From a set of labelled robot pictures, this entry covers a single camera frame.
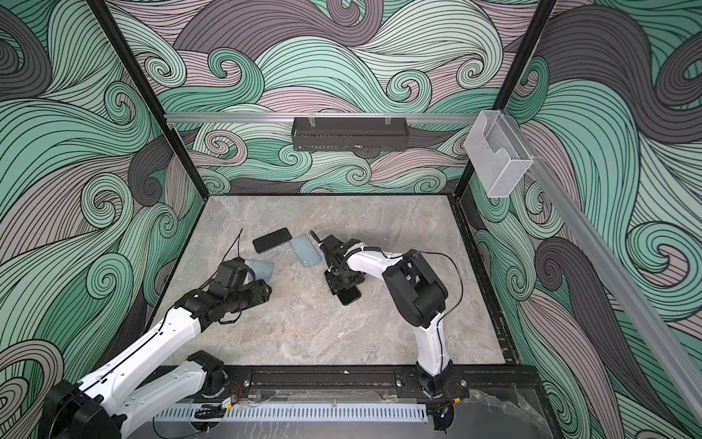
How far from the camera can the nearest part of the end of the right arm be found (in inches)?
27.4

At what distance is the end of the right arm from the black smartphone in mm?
254

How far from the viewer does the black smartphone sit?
40.9 inches
